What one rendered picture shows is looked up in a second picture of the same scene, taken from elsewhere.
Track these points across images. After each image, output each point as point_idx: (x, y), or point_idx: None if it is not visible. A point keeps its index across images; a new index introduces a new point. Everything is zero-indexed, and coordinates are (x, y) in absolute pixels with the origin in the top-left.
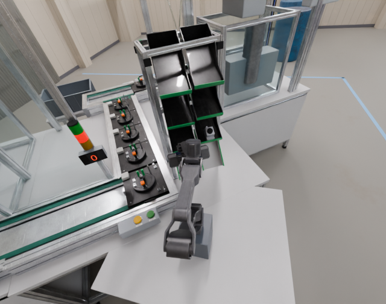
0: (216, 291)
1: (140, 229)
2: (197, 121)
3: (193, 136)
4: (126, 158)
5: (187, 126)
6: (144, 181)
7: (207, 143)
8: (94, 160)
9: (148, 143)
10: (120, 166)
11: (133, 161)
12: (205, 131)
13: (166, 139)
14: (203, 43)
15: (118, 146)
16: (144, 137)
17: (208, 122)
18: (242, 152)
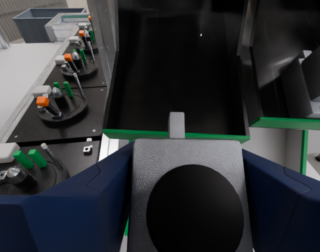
0: None
1: None
2: (258, 30)
3: (236, 75)
4: (38, 111)
5: (214, 37)
6: (28, 190)
7: (253, 127)
8: None
9: (103, 92)
10: (17, 124)
11: (47, 120)
12: None
13: (112, 66)
14: None
15: (47, 84)
16: (103, 79)
17: (308, 42)
18: (309, 169)
